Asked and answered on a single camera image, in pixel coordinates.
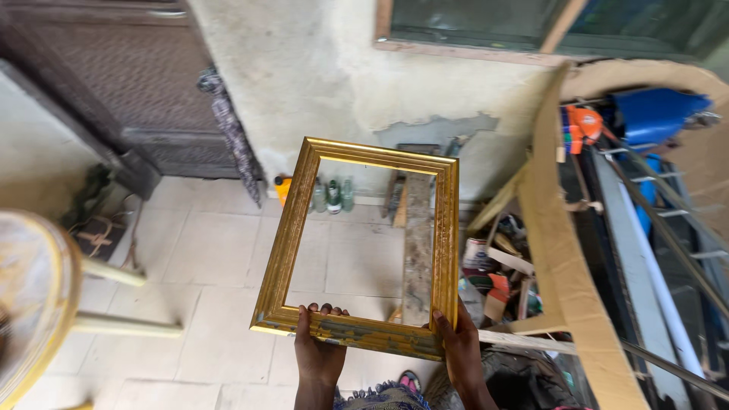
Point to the person's right hand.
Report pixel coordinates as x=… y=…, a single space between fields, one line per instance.
x=461 y=347

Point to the person's left hand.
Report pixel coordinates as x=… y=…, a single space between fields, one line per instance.
x=317 y=353

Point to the gold wooden picture frame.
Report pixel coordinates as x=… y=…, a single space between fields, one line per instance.
x=438 y=228

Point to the pink slipper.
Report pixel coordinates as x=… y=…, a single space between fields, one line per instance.
x=409 y=380

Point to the person's patterned blue clothing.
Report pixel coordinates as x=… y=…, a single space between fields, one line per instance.
x=381 y=397

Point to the heap of scrap and cartons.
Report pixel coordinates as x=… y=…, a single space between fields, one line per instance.
x=495 y=267

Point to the weathered wooden plank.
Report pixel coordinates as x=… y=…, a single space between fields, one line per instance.
x=418 y=245

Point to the large cardboard sheet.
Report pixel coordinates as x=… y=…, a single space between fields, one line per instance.
x=569 y=273

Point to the long wooden strip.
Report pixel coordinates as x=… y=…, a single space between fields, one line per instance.
x=598 y=350

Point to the clear glass bottle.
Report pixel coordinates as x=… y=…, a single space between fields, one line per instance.
x=319 y=196

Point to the green glass bottle white label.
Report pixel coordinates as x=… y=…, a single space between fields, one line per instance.
x=334 y=197

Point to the pale green glass bottle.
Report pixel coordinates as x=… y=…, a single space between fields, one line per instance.
x=347 y=195

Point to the orange plastic bottle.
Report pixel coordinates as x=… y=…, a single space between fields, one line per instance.
x=282 y=188

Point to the white plastic pipe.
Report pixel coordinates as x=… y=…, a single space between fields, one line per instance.
x=660 y=284

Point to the dark metal rack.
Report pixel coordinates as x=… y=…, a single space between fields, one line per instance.
x=666 y=239

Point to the brown patterned bag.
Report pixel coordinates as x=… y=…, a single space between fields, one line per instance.
x=99 y=233

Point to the orange tool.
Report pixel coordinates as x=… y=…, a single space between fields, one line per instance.
x=581 y=128

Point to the yellow standing fan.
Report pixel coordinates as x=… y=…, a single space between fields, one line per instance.
x=34 y=302

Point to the blue plastic container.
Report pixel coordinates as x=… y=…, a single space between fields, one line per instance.
x=655 y=114

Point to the dark brown wooden door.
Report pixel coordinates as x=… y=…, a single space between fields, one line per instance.
x=122 y=85

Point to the window with wooden frame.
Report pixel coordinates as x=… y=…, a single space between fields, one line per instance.
x=541 y=25

